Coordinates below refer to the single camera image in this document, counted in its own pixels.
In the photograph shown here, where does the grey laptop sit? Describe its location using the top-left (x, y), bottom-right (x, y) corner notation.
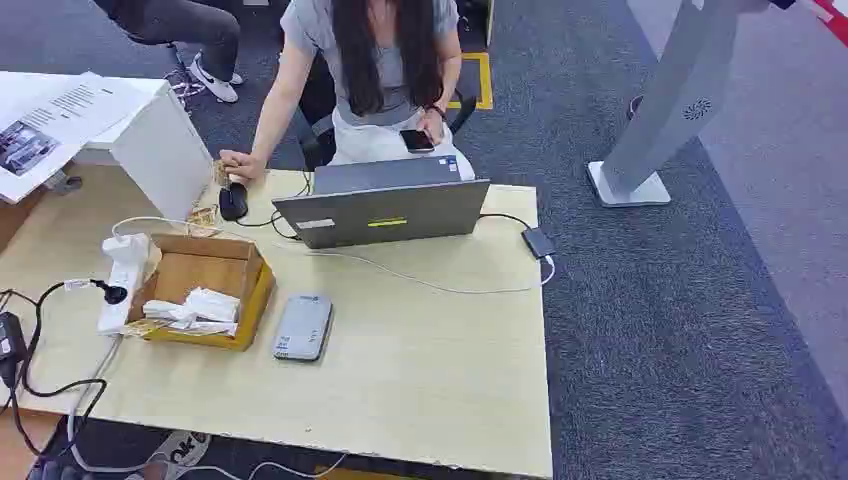
top-left (271, 154), bottom-right (492, 251)

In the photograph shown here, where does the black smartphone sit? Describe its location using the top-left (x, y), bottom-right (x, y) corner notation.
top-left (399, 129), bottom-right (436, 155)

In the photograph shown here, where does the black usb hub dongle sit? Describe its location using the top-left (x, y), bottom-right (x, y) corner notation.
top-left (521, 226), bottom-right (556, 260)

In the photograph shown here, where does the person's left hand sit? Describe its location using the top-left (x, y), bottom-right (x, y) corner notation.
top-left (417, 109), bottom-right (446, 146)

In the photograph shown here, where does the person's hand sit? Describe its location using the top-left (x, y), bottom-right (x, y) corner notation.
top-left (417, 109), bottom-right (446, 146)
top-left (219, 149), bottom-right (268, 186)

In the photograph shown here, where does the grey card reader device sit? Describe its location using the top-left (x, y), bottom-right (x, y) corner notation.
top-left (272, 294), bottom-right (334, 363)

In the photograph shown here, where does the person at the desk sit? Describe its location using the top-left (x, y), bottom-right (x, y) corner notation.
top-left (219, 0), bottom-right (476, 186)

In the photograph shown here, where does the black computer mouse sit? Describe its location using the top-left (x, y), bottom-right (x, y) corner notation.
top-left (219, 182), bottom-right (250, 223)

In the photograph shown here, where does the person's right hand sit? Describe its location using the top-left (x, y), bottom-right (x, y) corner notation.
top-left (219, 149), bottom-right (268, 186)

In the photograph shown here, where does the wooden card box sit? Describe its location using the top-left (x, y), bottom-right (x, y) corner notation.
top-left (127, 233), bottom-right (277, 353)

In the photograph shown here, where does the white cards stack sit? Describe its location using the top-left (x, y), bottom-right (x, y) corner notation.
top-left (142, 286), bottom-right (242, 338)

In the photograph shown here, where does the white sneaker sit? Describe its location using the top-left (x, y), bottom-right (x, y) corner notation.
top-left (188, 54), bottom-right (245, 105)

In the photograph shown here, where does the grey kiosk stand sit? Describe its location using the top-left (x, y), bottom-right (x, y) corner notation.
top-left (586, 0), bottom-right (773, 209)

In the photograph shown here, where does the white cabinet box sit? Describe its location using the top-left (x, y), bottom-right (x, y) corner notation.
top-left (72, 76), bottom-right (216, 223)

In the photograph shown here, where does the white power strip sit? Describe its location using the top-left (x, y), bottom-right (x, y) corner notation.
top-left (96, 233), bottom-right (152, 337)

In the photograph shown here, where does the black power plug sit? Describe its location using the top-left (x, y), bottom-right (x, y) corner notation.
top-left (89, 278), bottom-right (129, 307)

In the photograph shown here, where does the printed paper sheet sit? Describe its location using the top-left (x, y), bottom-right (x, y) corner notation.
top-left (0, 70), bottom-right (155, 205)

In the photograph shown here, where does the black power adapter brick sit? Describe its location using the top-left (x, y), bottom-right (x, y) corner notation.
top-left (0, 311), bottom-right (28, 389)

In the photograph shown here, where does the black laptop cable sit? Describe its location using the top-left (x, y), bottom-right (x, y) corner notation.
top-left (478, 212), bottom-right (534, 232)

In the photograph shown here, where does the black mouse cable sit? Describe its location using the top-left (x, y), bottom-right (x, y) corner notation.
top-left (235, 170), bottom-right (314, 241)

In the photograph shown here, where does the black power cable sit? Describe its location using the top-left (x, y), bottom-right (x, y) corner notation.
top-left (0, 280), bottom-right (109, 460)

